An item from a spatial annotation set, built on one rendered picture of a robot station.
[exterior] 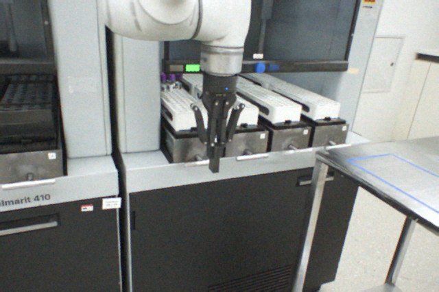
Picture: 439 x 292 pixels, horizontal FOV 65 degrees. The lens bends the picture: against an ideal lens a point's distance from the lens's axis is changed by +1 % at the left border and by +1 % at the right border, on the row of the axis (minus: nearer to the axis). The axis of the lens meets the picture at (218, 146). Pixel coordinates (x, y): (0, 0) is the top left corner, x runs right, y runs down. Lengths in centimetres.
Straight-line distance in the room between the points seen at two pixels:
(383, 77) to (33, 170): 269
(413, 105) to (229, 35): 269
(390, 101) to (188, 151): 252
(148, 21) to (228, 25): 16
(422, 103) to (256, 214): 231
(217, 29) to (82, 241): 64
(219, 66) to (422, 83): 264
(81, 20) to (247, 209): 71
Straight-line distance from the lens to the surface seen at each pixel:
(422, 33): 330
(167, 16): 61
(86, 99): 92
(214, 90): 73
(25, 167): 89
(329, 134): 116
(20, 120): 93
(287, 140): 107
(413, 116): 328
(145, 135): 98
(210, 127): 78
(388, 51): 305
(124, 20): 63
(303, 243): 101
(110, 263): 106
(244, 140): 99
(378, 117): 321
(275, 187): 112
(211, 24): 68
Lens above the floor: 114
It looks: 23 degrees down
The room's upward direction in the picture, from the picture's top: 4 degrees clockwise
